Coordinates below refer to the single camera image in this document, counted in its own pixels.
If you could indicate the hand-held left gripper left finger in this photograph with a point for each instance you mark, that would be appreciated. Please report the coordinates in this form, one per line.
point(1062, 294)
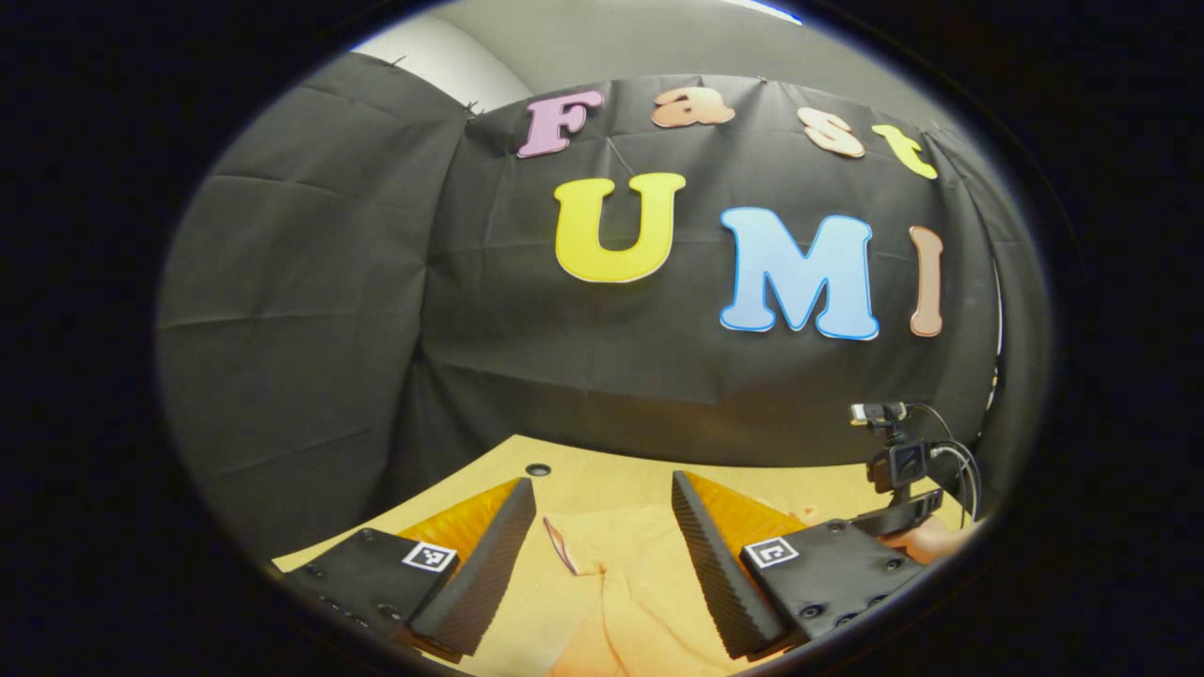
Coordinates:
point(484, 574)

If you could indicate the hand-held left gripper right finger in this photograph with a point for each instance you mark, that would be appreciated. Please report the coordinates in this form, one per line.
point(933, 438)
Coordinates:
point(715, 574)

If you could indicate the orange T-shirt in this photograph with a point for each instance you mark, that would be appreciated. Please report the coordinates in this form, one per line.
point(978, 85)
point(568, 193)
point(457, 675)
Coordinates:
point(640, 583)

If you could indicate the black backdrop cloth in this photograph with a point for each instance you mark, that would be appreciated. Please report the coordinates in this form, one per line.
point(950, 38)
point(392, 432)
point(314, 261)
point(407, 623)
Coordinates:
point(564, 376)

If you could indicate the ceiling light panel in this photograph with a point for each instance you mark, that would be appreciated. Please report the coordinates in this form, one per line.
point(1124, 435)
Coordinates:
point(764, 7)

